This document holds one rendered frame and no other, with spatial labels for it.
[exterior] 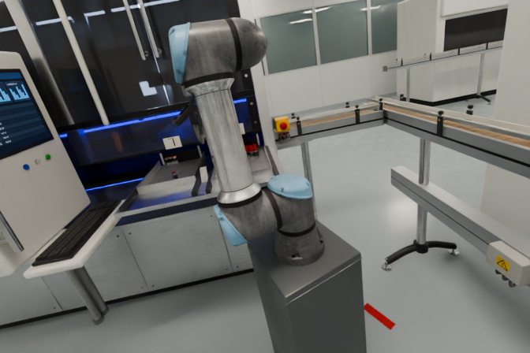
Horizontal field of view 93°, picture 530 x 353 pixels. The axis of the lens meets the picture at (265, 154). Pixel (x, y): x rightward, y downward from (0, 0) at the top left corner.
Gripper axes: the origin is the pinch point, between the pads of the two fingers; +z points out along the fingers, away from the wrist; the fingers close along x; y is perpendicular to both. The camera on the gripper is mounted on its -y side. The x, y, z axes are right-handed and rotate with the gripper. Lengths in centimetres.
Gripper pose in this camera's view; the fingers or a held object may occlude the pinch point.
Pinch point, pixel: (200, 141)
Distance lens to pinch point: 114.0
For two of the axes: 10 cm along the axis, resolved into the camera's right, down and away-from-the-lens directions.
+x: -6.0, -1.7, 7.9
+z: 1.7, 9.3, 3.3
